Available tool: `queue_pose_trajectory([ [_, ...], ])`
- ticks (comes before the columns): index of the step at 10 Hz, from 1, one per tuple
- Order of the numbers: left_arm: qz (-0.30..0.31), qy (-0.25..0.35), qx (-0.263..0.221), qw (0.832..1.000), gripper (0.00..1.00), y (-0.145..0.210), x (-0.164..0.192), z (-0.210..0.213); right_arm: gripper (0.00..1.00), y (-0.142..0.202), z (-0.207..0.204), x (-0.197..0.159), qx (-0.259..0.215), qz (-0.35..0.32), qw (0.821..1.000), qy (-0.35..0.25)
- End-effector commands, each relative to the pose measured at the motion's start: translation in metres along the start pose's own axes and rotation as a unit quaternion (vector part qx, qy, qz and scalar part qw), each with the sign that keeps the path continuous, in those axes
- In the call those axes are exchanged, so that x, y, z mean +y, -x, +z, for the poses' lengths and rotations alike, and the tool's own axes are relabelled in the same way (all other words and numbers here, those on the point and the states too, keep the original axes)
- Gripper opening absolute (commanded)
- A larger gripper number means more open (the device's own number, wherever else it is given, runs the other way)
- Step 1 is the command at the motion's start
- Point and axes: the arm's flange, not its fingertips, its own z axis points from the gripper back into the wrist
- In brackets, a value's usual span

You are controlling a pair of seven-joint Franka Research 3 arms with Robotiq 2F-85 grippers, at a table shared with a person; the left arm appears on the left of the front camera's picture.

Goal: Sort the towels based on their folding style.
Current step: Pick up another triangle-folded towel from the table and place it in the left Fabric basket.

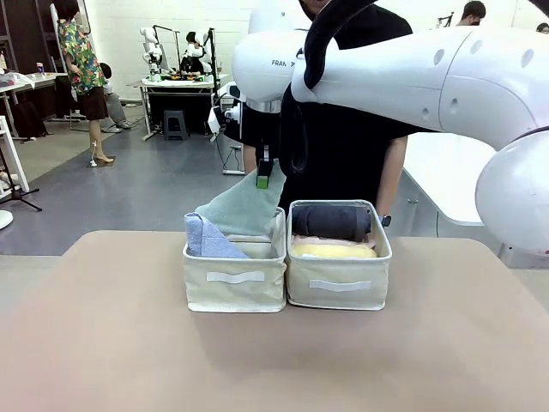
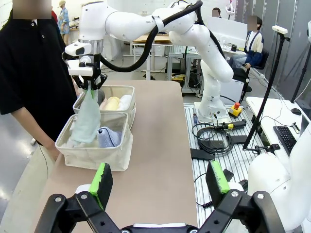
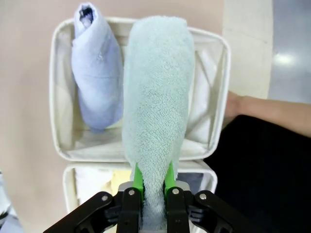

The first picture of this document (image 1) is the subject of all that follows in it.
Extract blue triangle-folded towel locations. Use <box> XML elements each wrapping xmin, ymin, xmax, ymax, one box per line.
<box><xmin>184</xmin><ymin>213</ymin><xmax>252</xmax><ymax>259</ymax></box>

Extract black cable sleeve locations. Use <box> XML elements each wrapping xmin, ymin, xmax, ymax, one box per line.
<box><xmin>278</xmin><ymin>0</ymin><xmax>378</xmax><ymax>175</ymax></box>

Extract seated person grey trousers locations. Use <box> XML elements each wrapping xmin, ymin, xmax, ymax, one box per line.
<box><xmin>98</xmin><ymin>62</ymin><xmax>132</xmax><ymax>133</ymax></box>

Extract dark plastic stool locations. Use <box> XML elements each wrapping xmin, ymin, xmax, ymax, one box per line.
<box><xmin>162</xmin><ymin>109</ymin><xmax>190</xmax><ymax>141</ymax></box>

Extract black-haired person with mask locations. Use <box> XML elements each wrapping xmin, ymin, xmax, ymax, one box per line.
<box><xmin>454</xmin><ymin>0</ymin><xmax>488</xmax><ymax>27</ymax></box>

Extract person's left forearm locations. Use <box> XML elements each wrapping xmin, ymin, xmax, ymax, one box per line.
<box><xmin>375</xmin><ymin>135</ymin><xmax>408</xmax><ymax>218</ymax></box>

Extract white table with robots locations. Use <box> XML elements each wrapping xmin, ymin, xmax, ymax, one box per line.
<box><xmin>139</xmin><ymin>76</ymin><xmax>231</xmax><ymax>142</ymax></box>

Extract light teal triangle-folded towel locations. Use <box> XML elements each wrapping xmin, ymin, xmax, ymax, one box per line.
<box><xmin>195</xmin><ymin>156</ymin><xmax>287</xmax><ymax>237</ymax></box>

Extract white cluttered desk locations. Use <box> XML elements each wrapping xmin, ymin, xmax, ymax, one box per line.
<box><xmin>0</xmin><ymin>70</ymin><xmax>69</xmax><ymax>94</ymax></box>

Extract dark grey towel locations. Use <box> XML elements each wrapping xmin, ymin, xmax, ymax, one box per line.
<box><xmin>291</xmin><ymin>203</ymin><xmax>373</xmax><ymax>242</ymax></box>

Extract mannequin in floral shirt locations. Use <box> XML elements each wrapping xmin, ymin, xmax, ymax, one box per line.
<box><xmin>53</xmin><ymin>0</ymin><xmax>117</xmax><ymax>168</ymax></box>

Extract person's right forearm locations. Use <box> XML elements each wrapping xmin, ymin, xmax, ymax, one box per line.
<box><xmin>243</xmin><ymin>143</ymin><xmax>258</xmax><ymax>175</ymax></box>

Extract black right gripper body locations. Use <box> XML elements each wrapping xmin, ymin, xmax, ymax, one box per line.
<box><xmin>246</xmin><ymin>111</ymin><xmax>281</xmax><ymax>149</ymax></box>

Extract yellow towel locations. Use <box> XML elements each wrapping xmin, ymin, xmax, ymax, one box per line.
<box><xmin>291</xmin><ymin>242</ymin><xmax>378</xmax><ymax>260</ymax></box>

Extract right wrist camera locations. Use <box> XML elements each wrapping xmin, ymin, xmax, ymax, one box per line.
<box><xmin>208</xmin><ymin>84</ymin><xmax>242</xmax><ymax>142</ymax></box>

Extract person in black T-shirt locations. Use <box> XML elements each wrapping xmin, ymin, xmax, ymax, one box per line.
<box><xmin>239</xmin><ymin>0</ymin><xmax>415</xmax><ymax>214</ymax></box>

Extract black tripod stand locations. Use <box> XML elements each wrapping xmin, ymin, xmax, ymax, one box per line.
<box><xmin>0</xmin><ymin>145</ymin><xmax>44</xmax><ymax>212</ymax></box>

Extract white shelf frame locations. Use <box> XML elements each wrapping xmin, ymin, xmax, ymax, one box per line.
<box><xmin>0</xmin><ymin>115</ymin><xmax>30</xmax><ymax>194</ymax></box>

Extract beige fabric basket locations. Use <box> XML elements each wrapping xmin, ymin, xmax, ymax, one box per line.
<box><xmin>182</xmin><ymin>206</ymin><xmax>287</xmax><ymax>313</ymax></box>
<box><xmin>285</xmin><ymin>198</ymin><xmax>393</xmax><ymax>311</ymax></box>

